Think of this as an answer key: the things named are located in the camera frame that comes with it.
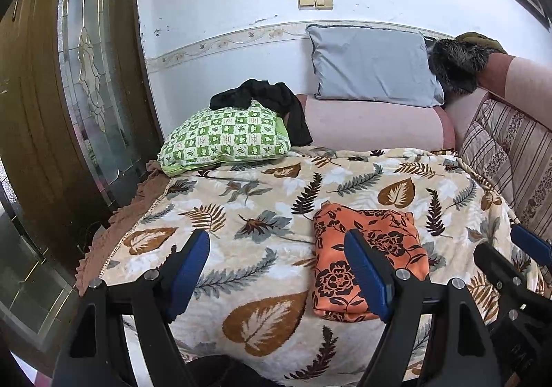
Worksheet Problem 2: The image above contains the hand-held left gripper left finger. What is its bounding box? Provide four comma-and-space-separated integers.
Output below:
54, 229, 211, 387

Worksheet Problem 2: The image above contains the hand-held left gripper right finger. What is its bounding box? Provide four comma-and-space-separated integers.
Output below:
344, 229, 503, 387

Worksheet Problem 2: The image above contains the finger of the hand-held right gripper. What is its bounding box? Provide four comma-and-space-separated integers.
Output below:
510, 224, 552, 260
473, 241, 529, 295

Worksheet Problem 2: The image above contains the orange floral shirt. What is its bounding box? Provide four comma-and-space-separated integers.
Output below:
313, 203, 431, 323

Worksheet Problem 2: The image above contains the striped sofa cushion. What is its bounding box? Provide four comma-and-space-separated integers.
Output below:
459, 98, 552, 232

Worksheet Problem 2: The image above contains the brown ruffled cloth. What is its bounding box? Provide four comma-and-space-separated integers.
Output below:
75, 159, 173, 297

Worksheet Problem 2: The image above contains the leaf print blanket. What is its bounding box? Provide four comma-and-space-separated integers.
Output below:
101, 146, 544, 383

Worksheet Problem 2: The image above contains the person's black trouser leg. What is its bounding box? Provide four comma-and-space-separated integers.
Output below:
185, 355, 277, 387

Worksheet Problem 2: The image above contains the green checkered pillow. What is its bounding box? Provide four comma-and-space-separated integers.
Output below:
158, 100, 292, 177

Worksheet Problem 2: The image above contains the pink sofa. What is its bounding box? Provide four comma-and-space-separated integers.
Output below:
295, 51, 552, 155

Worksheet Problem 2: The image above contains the dark glass door panel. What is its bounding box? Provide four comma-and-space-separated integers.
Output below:
0, 193, 93, 366

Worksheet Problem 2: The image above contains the black garment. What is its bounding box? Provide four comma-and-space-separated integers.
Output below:
210, 78, 313, 147

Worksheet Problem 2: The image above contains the dark furry cushion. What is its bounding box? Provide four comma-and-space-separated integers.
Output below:
428, 38, 492, 95

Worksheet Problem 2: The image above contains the olive cloth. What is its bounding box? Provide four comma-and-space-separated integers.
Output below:
455, 32, 509, 55

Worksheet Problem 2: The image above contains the grey pillow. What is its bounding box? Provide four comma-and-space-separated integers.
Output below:
306, 23, 446, 107

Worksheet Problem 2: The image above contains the wooden door with glass panel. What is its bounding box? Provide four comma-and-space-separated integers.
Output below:
0, 0, 162, 215

